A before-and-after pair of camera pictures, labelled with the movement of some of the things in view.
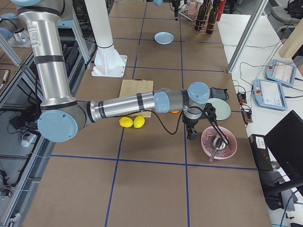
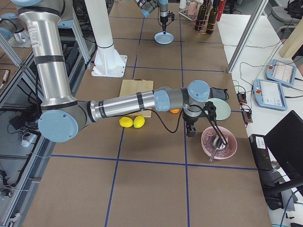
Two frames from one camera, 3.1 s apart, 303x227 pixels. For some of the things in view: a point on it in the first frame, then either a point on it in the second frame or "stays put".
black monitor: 285,139 stays put
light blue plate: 164,38 stays put
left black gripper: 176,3 → 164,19
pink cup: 192,8 stays put
